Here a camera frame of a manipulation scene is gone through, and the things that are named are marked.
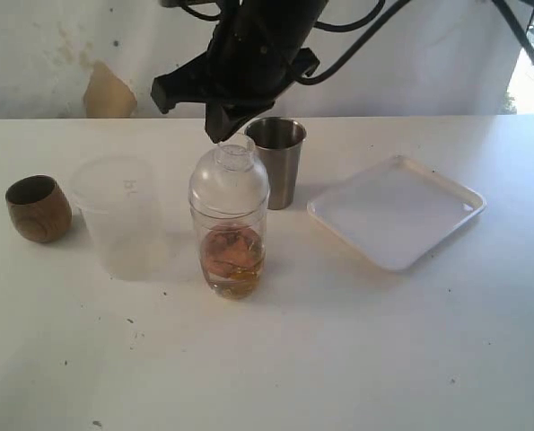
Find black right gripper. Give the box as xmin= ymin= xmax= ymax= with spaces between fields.
xmin=151 ymin=26 xmax=317 ymax=144

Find stainless steel cup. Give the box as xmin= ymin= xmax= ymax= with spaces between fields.
xmin=245 ymin=117 xmax=307 ymax=210

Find clear dome lid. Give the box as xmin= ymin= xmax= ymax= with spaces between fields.
xmin=188 ymin=133 xmax=270 ymax=219

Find clear plastic cup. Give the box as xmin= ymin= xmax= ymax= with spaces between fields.
xmin=189 ymin=199 xmax=267 ymax=300

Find translucent white plastic cup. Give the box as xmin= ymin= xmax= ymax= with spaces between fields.
xmin=70 ymin=155 xmax=169 ymax=281

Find brown wooden cup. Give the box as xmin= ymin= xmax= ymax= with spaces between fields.
xmin=5 ymin=174 xmax=72 ymax=243

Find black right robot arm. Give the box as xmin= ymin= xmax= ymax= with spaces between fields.
xmin=151 ymin=1 xmax=534 ymax=142

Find brown wooden cubes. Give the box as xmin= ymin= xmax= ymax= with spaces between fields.
xmin=200 ymin=226 xmax=264 ymax=278

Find white square plastic tray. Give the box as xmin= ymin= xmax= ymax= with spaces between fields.
xmin=307 ymin=155 xmax=486 ymax=271

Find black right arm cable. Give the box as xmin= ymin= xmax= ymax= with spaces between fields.
xmin=293 ymin=0 xmax=411 ymax=86

